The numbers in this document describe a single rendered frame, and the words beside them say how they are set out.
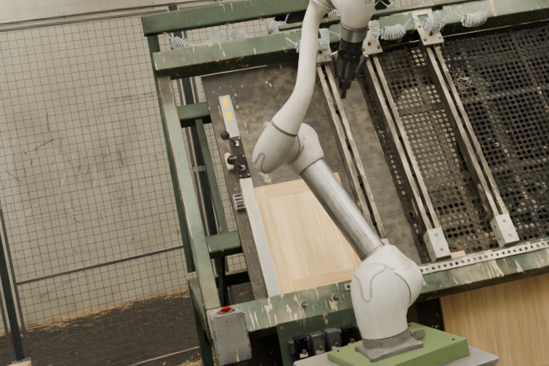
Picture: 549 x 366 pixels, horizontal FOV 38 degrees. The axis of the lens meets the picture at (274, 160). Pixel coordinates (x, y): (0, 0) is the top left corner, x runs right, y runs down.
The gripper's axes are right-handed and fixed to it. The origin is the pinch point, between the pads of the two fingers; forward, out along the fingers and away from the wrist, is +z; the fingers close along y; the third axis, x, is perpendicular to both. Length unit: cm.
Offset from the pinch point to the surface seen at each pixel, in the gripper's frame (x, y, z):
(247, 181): -26, 30, 69
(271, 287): 18, 19, 85
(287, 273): 10, 13, 84
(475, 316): 5, -72, 113
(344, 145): -41, -11, 60
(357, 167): -33, -16, 64
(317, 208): -17, 0, 75
